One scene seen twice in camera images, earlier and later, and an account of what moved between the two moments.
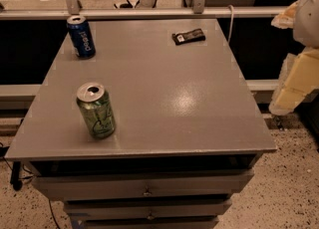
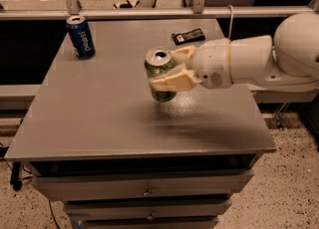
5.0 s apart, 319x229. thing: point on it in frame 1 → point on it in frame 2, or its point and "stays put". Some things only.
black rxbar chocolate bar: (188, 36) stays put
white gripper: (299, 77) → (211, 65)
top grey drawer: (82, 187) stays put
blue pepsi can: (81, 37) stays put
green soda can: (96, 105) → (158, 61)
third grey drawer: (147, 222) stays put
